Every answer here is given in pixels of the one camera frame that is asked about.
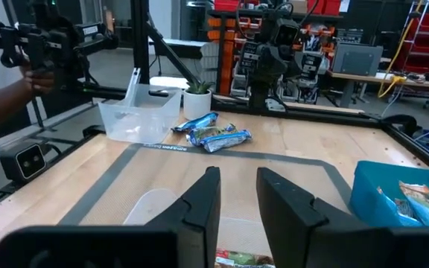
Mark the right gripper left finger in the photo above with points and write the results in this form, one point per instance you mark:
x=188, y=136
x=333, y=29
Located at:
x=184, y=238

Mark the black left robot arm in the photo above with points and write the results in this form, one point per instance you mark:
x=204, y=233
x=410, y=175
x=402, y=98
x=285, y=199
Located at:
x=261, y=95

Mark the clear plastic bin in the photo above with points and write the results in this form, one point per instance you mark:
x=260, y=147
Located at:
x=151, y=206
x=140, y=123

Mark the orange drawer cabinet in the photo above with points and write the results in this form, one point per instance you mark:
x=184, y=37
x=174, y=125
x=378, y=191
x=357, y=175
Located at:
x=229, y=56

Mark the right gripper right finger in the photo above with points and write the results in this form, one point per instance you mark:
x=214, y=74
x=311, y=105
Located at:
x=304, y=234

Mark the table-level camera box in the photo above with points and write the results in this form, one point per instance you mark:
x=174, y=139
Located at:
x=28, y=162

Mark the blue granola bar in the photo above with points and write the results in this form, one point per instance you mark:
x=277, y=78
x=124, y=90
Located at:
x=196, y=122
x=393, y=214
x=421, y=203
x=225, y=140

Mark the small potted succulent plant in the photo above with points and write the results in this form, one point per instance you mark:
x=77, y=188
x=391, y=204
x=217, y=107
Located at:
x=197, y=106

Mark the person's hand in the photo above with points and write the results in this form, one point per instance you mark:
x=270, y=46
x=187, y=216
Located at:
x=39, y=82

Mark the teal plastic bin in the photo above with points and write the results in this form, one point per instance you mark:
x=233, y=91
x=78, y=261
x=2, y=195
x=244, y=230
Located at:
x=371, y=193

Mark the wooden workbench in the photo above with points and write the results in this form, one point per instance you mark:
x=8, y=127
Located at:
x=404, y=82

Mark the silver aluminium bracket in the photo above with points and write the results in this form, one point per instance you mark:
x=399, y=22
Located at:
x=134, y=87

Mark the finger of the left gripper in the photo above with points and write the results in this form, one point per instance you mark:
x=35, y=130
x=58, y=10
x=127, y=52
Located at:
x=269, y=65
x=284, y=65

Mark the grey metal box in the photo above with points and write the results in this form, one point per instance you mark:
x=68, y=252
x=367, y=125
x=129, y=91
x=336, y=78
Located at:
x=356, y=59

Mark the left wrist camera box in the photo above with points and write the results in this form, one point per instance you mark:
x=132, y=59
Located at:
x=286, y=34

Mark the red green granola bar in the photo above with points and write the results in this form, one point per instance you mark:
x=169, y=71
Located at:
x=244, y=260

